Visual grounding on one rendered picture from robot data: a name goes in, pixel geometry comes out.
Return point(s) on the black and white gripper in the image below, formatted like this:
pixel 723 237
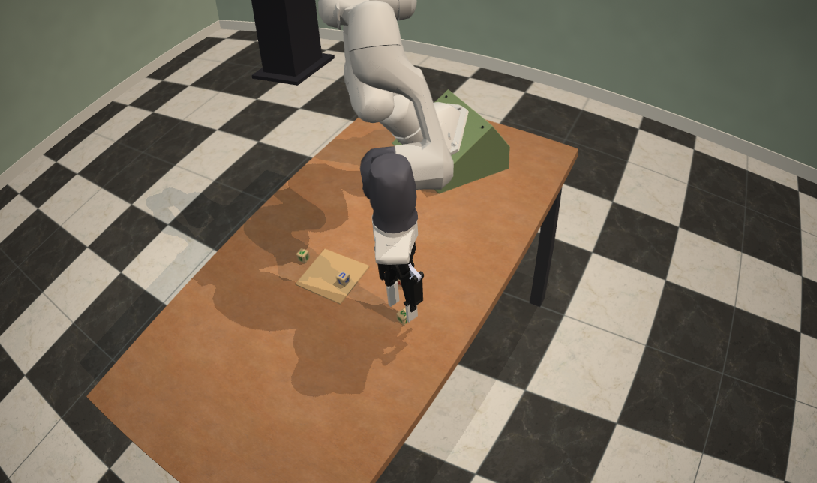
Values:
pixel 411 281

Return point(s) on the tan flat mat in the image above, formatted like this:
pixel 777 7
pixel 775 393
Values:
pixel 320 277

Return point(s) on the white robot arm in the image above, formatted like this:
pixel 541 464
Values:
pixel 372 45

